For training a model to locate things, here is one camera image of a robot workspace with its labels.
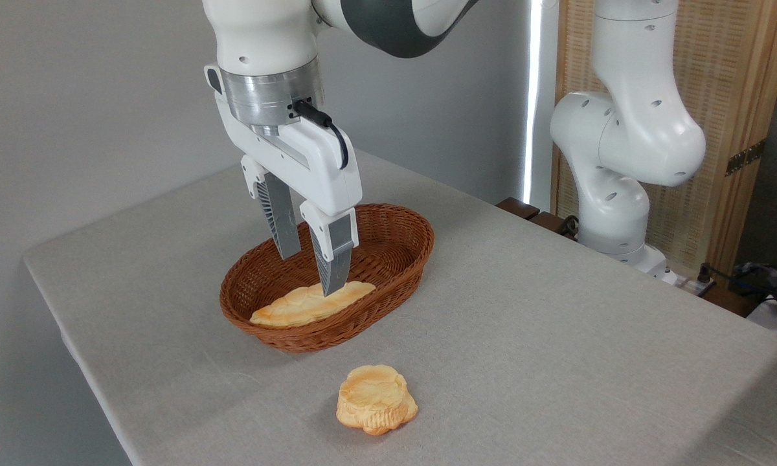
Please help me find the white power strip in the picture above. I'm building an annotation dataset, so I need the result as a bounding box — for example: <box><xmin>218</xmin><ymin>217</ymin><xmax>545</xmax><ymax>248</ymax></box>
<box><xmin>660</xmin><ymin>271</ymin><xmax>714</xmax><ymax>298</ymax></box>

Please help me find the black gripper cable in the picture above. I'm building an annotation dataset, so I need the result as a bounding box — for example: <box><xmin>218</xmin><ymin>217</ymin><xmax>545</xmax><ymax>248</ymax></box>
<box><xmin>291</xmin><ymin>100</ymin><xmax>350</xmax><ymax>170</ymax></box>

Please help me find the dark brown wooden block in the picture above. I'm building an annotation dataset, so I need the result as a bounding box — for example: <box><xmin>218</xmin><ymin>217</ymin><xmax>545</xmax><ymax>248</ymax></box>
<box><xmin>530</xmin><ymin>211</ymin><xmax>578</xmax><ymax>238</ymax></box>
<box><xmin>496</xmin><ymin>197</ymin><xmax>541</xmax><ymax>221</ymax></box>

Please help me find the round golden bread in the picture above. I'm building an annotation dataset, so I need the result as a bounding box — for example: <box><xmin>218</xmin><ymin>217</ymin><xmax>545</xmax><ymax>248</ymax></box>
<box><xmin>335</xmin><ymin>364</ymin><xmax>420</xmax><ymax>436</ymax></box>

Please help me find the brown oval wicker basket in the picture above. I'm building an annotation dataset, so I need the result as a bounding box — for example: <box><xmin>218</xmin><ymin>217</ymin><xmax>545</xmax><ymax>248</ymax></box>
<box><xmin>219</xmin><ymin>203</ymin><xmax>436</xmax><ymax>353</ymax></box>

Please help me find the wooden woven folding screen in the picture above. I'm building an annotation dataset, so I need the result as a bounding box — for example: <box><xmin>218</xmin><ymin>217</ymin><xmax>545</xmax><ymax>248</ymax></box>
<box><xmin>554</xmin><ymin>0</ymin><xmax>777</xmax><ymax>279</ymax></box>

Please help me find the brass screen hinge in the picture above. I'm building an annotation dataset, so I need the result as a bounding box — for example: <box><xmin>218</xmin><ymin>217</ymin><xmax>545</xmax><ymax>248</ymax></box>
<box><xmin>725</xmin><ymin>139</ymin><xmax>767</xmax><ymax>177</ymax></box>

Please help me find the long leaf-shaped bread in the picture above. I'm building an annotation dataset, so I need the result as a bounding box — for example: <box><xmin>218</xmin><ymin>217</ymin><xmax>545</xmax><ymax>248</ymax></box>
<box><xmin>249</xmin><ymin>280</ymin><xmax>377</xmax><ymax>328</ymax></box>

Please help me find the brown wooden board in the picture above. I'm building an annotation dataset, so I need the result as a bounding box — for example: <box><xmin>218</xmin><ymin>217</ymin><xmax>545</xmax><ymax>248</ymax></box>
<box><xmin>701</xmin><ymin>285</ymin><xmax>763</xmax><ymax>318</ymax></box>

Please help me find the black cable bundle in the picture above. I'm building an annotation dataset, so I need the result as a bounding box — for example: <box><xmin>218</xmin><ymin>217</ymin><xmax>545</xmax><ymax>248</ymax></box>
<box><xmin>709</xmin><ymin>258</ymin><xmax>777</xmax><ymax>302</ymax></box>

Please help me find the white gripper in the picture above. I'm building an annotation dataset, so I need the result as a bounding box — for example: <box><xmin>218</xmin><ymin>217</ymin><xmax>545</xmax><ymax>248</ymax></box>
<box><xmin>205</xmin><ymin>65</ymin><xmax>364</xmax><ymax>297</ymax></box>

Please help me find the grey tablecloth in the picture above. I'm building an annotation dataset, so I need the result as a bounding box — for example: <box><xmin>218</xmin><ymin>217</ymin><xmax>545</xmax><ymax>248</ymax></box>
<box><xmin>23</xmin><ymin>148</ymin><xmax>777</xmax><ymax>466</ymax></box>

